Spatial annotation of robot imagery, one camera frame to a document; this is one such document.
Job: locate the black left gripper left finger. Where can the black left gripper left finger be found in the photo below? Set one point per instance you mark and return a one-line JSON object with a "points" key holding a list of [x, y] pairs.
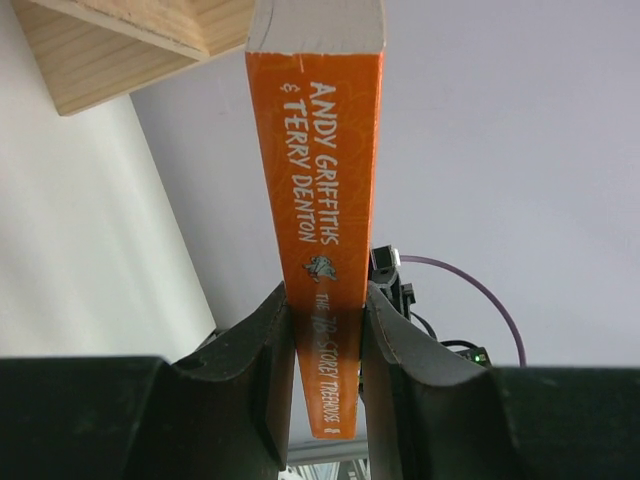
{"points": [[222, 412]]}

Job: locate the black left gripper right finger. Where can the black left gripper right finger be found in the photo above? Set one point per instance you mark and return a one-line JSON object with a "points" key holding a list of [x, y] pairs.
{"points": [[431, 414]]}

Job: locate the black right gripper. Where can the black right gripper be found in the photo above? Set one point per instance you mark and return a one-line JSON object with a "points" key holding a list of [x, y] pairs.
{"points": [[405, 362]]}

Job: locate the orange 78-storey treehouse book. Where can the orange 78-storey treehouse book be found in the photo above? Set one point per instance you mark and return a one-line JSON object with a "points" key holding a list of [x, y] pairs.
{"points": [[315, 71]]}

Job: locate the wooden two-tier shelf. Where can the wooden two-tier shelf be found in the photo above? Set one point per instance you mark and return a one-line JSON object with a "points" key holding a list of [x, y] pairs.
{"points": [[89, 52]]}

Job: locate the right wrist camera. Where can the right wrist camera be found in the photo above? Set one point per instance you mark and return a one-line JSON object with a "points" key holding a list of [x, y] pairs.
{"points": [[383, 264]]}

